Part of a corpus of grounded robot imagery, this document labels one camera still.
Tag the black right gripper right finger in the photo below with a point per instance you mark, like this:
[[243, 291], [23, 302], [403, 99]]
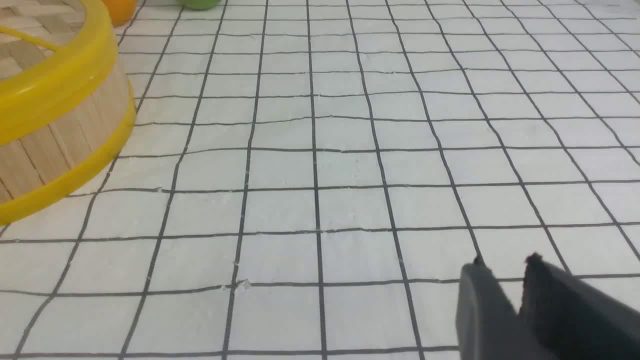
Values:
[[572, 320]]

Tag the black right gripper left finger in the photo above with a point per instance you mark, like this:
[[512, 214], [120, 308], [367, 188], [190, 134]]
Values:
[[487, 326]]

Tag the bamboo steamer basket yellow rims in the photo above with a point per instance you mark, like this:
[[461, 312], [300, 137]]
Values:
[[57, 159]]

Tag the white black-grid tablecloth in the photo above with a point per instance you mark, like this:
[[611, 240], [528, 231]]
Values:
[[306, 178]]

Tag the green toy watermelon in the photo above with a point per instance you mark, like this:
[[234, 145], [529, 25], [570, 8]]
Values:
[[199, 5]]

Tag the orange toy pear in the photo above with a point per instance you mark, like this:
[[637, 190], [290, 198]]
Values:
[[120, 11]]

